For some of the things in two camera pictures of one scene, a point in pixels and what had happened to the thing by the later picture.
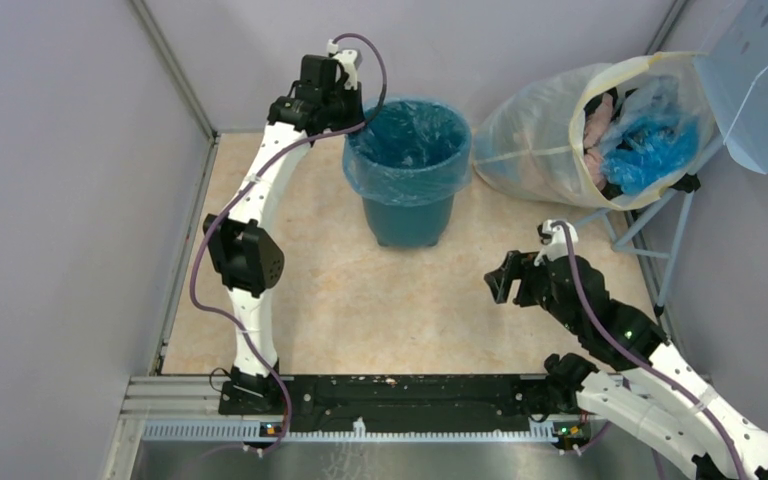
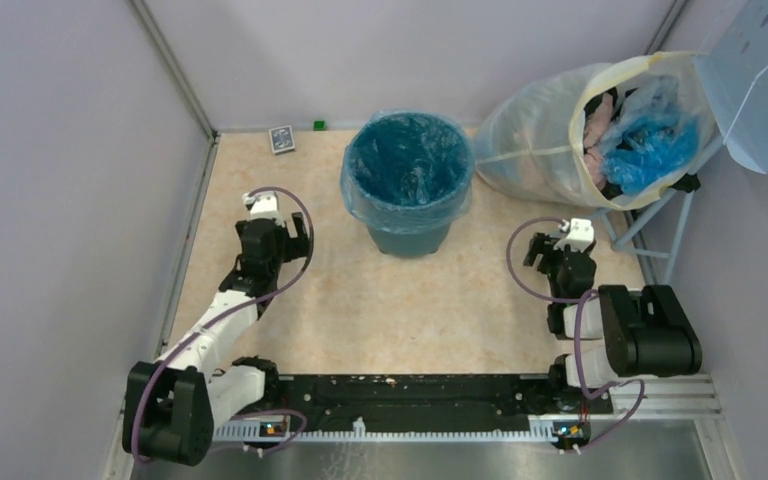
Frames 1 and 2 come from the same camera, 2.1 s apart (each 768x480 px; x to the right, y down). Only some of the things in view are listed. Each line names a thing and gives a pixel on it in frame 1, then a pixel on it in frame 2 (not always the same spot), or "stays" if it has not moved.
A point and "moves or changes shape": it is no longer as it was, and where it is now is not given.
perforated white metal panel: (754, 78) stays
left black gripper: (356, 116) to (296, 247)
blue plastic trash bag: (416, 153) moves or changes shape
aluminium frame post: (172, 65) stays
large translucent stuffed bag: (620, 135) stays
